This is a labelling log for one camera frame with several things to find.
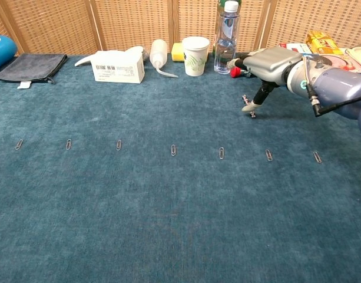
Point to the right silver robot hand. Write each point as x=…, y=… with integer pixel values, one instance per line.
x=271, y=65

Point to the magnetic bead rod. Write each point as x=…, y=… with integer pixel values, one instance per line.
x=253, y=114

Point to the metal paperclip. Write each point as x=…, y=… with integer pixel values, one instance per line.
x=118, y=145
x=268, y=155
x=317, y=157
x=19, y=144
x=221, y=153
x=173, y=150
x=68, y=144

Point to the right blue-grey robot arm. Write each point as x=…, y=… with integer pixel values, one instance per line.
x=339, y=85

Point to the red and white box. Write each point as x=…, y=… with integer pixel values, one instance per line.
x=298, y=47

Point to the red emergency stop button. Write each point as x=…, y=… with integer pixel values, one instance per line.
x=234, y=72

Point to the clear water bottle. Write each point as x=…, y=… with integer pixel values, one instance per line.
x=225, y=44

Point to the yellow snack box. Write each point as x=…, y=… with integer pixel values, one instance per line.
x=323, y=42

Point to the white leaf-print paper cup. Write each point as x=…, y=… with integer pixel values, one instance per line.
x=195, y=59

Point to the beige lidded lunch container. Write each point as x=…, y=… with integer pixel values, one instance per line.
x=359, y=54

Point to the yellow sponge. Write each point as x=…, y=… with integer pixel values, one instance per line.
x=177, y=53

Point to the white squeeze wash bottle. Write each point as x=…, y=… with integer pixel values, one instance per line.
x=158, y=53

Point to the wicker folding screen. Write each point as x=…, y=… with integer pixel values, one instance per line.
x=133, y=23

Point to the white barcode carton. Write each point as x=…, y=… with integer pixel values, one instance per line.
x=118, y=69

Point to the teal table cloth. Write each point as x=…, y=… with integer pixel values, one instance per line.
x=180, y=206

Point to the grey zip pouch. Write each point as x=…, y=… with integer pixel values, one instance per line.
x=30, y=66

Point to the blue detergent bottle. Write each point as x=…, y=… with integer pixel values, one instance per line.
x=0, y=51

